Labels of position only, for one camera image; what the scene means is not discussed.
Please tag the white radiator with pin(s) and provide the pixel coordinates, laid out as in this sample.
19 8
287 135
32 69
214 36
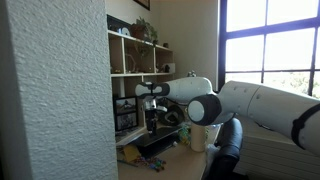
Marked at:
266 153

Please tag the colourful bead toy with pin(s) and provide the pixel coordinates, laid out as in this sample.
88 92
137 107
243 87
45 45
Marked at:
151 163

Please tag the dark wall picture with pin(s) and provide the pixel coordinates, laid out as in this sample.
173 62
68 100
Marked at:
143 3

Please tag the cream water bottle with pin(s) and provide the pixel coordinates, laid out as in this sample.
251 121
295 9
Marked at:
198 138

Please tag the black chair back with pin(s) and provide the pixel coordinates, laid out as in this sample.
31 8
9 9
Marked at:
228 146

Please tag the yellow notepad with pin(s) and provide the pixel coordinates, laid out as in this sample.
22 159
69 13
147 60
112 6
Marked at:
131 152

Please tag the green yellow pompom wreath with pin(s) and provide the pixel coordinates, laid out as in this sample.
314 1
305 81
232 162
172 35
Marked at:
184 134

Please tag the dark window frame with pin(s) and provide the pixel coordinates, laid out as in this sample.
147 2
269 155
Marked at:
263 50

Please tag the wooden shelf unit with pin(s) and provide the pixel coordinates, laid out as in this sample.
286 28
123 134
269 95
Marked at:
116 76

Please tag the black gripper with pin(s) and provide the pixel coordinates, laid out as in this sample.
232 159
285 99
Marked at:
150 117

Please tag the black photo frame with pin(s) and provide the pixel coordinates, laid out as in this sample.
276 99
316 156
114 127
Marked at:
126 105
126 121

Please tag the potted green plant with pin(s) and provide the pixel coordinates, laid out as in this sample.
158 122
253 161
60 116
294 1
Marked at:
144 30

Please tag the small black framed picture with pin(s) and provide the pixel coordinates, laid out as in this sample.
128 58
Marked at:
117 26

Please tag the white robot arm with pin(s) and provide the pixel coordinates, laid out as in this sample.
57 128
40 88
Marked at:
260 103

